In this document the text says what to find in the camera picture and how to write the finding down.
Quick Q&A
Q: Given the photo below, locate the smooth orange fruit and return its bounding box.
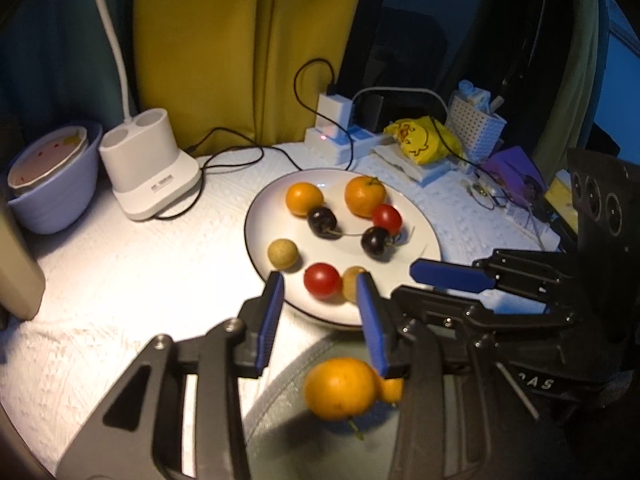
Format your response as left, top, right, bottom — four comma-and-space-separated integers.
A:
303, 358, 378, 422
285, 182, 324, 217

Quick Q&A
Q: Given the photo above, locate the tan longan fruit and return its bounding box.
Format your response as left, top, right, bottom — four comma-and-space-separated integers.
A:
267, 238, 299, 270
342, 266, 366, 304

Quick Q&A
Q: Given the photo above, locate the red cherry tomato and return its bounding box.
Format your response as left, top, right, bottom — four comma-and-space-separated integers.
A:
372, 204, 402, 236
303, 262, 342, 300

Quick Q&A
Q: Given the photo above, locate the dark cherry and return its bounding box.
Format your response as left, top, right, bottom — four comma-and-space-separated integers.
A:
306, 206, 343, 240
360, 226, 395, 259

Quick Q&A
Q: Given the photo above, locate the wrinkled mandarin orange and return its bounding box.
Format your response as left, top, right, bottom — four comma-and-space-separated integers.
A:
344, 176, 387, 219

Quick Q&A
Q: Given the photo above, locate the white plate dark rim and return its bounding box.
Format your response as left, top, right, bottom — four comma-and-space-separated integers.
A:
244, 169, 442, 330

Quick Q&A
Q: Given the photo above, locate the purple cloth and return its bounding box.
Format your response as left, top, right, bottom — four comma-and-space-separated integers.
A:
482, 146, 548, 200

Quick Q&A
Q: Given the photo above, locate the round grey green mat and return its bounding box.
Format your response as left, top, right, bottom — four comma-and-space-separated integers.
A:
242, 331, 501, 480

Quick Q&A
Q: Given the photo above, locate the white flat box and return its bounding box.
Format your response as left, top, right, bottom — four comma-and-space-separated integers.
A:
372, 144, 454, 188

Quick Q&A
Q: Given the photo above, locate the yellow white box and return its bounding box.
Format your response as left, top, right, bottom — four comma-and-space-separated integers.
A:
544, 178, 578, 233

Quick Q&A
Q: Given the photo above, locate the yellow duck snack bag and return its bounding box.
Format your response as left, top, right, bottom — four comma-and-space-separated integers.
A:
383, 116, 463, 166

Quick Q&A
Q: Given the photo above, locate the white woven basket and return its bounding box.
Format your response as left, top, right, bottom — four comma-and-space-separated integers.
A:
446, 94, 506, 164

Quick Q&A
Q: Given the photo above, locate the white desk lamp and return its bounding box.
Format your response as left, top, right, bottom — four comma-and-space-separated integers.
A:
93, 0, 204, 221

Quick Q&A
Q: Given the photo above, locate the white usb charger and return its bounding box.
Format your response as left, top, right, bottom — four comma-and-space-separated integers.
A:
314, 93, 352, 139

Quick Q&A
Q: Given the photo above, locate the lavender bowl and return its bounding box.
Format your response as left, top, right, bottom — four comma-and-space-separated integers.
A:
8, 120, 103, 235

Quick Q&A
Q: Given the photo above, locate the steel travel mug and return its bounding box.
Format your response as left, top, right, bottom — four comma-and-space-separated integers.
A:
0, 198, 46, 321

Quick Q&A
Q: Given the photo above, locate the yellow curtain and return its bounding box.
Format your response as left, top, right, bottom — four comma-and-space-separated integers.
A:
132, 0, 359, 155

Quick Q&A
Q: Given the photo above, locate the inner pink bowl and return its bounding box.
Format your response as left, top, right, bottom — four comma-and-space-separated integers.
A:
8, 126, 89, 196

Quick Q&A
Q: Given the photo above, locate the black cable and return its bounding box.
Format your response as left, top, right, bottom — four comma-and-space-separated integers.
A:
154, 58, 356, 221

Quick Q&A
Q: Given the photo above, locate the grey white cable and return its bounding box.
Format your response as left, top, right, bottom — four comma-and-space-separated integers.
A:
351, 86, 452, 122

